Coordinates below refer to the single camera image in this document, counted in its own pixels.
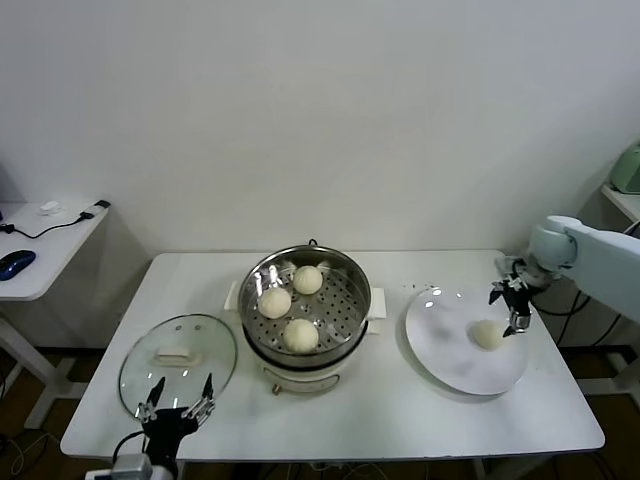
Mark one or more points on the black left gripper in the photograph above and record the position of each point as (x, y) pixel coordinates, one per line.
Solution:
(170, 425)

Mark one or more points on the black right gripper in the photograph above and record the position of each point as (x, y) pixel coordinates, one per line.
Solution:
(519, 297)

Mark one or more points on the white steamed baozi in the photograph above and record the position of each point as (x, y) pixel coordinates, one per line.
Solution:
(307, 280)
(301, 336)
(275, 303)
(487, 334)

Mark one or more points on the round glass pot lid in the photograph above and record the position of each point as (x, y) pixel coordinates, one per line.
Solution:
(175, 335)

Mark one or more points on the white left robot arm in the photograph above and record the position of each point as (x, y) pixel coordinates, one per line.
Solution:
(164, 472)

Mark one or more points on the stainless steel steamer basket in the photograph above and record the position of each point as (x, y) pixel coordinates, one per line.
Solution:
(345, 300)

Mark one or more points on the white round plate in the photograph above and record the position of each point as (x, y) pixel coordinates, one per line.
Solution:
(435, 345)

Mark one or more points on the dark crumbs scatter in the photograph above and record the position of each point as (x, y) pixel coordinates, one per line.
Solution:
(413, 286)

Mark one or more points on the white electric cooker base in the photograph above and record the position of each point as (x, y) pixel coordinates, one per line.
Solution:
(300, 375)

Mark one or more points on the white desk with appliance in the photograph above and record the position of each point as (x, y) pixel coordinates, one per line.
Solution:
(622, 202)

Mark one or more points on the pale green appliance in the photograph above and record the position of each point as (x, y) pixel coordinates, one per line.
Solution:
(627, 170)

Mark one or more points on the white side desk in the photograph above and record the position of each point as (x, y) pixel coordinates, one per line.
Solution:
(55, 250)

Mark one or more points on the blue computer mouse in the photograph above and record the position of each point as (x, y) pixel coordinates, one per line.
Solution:
(17, 263)

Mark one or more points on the small black flat device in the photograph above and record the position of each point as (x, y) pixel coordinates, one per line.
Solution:
(102, 203)

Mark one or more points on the small white case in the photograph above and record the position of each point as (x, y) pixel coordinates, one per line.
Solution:
(50, 206)

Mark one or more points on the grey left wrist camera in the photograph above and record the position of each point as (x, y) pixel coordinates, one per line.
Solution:
(132, 465)

